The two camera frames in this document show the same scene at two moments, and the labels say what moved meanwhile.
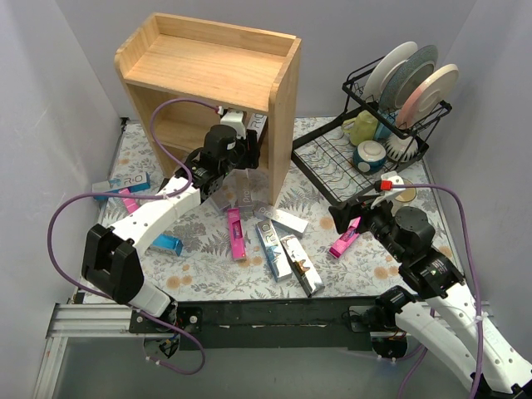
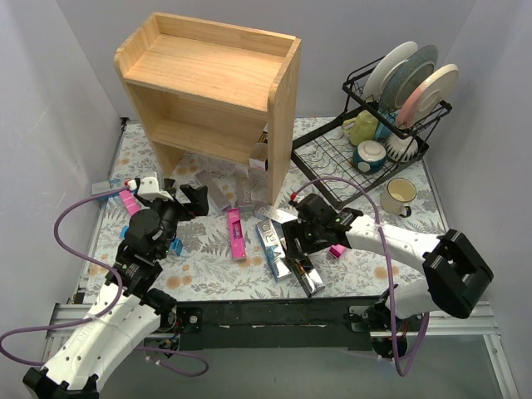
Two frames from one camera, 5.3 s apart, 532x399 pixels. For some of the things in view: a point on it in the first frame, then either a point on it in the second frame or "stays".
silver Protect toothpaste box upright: (244, 189) stays
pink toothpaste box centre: (236, 233) stays
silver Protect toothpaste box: (266, 211) stays
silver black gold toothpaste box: (256, 123) -> (258, 157)
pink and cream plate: (431, 91) stays
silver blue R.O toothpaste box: (273, 249) stays
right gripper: (359, 215) -> (293, 243)
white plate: (378, 75) stays
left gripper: (253, 149) -> (179, 204)
